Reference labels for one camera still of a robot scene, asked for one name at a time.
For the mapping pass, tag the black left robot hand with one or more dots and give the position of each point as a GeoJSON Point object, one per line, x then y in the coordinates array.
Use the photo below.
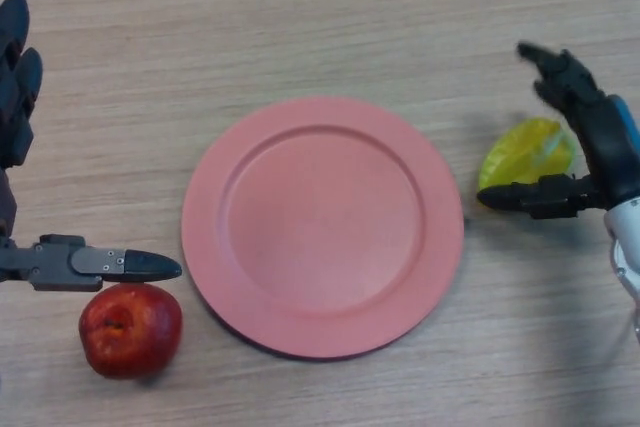
{"type": "Point", "coordinates": [15, 112]}

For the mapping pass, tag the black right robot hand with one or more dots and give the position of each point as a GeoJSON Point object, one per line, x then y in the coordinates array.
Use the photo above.
{"type": "Point", "coordinates": [610, 147]}

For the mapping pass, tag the yellow starfruit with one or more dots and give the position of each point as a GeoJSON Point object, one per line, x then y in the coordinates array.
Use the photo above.
{"type": "Point", "coordinates": [520, 152]}

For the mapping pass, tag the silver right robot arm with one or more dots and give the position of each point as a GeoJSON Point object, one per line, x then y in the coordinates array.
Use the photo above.
{"type": "Point", "coordinates": [625, 232]}

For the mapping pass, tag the pink round plate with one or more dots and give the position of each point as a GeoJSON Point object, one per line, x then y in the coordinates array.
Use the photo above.
{"type": "Point", "coordinates": [325, 232]}

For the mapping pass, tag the red apple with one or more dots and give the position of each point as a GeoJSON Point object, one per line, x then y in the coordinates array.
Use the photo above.
{"type": "Point", "coordinates": [130, 337]}

